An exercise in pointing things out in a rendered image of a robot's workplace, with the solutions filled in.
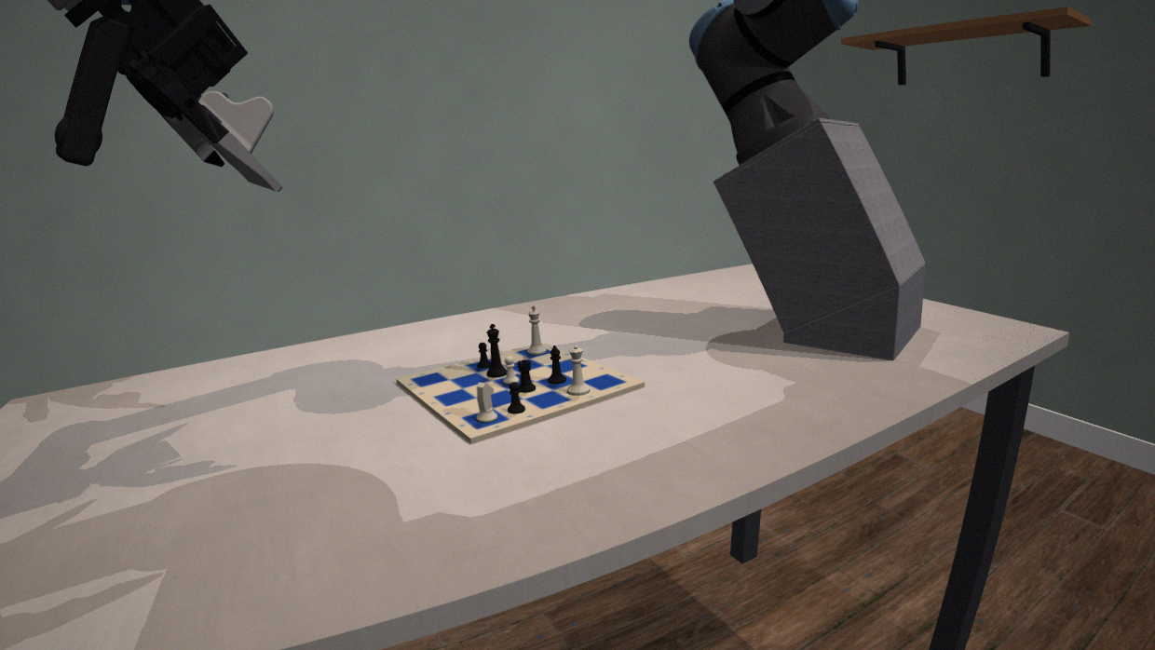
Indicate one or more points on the blue and cream chessboard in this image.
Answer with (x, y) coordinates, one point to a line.
(450, 392)

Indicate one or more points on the white knight chess piece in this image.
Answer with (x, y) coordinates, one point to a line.
(486, 414)

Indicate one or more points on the white queen chess piece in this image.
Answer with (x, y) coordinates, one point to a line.
(578, 387)

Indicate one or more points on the white pawn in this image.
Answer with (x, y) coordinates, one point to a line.
(511, 377)

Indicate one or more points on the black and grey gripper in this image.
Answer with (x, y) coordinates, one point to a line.
(170, 56)

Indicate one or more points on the white chess king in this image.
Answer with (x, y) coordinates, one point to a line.
(536, 348)

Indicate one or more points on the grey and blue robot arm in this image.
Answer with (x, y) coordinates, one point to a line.
(745, 59)

